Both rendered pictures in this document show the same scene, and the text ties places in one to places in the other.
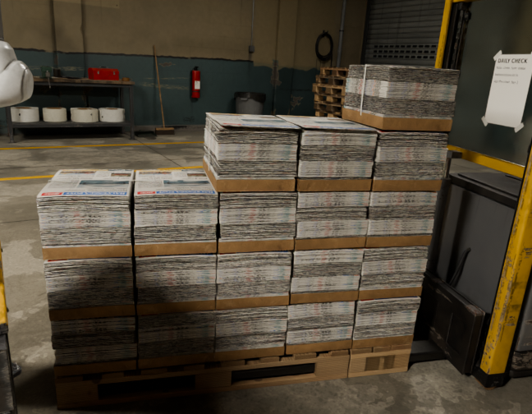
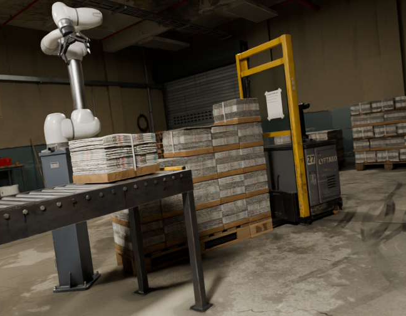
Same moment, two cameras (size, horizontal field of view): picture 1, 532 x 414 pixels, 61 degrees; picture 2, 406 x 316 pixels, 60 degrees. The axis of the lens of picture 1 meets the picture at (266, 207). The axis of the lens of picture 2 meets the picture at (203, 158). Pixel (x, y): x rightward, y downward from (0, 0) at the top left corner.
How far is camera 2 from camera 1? 165 cm
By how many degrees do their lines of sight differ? 23
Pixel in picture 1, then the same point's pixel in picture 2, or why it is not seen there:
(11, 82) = (96, 125)
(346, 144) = (227, 130)
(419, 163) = (254, 135)
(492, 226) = (284, 160)
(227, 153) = (187, 140)
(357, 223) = (238, 162)
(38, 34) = not seen: outside the picture
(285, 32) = (116, 118)
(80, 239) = not seen: hidden behind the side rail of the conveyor
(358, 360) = (252, 227)
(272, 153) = (202, 137)
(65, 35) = not seen: outside the picture
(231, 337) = (201, 224)
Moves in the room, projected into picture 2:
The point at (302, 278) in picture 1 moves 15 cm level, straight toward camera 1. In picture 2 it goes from (223, 190) to (229, 192)
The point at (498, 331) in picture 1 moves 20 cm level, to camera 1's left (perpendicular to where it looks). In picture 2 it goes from (302, 196) to (284, 199)
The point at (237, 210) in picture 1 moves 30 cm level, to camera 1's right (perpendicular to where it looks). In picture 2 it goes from (194, 163) to (227, 158)
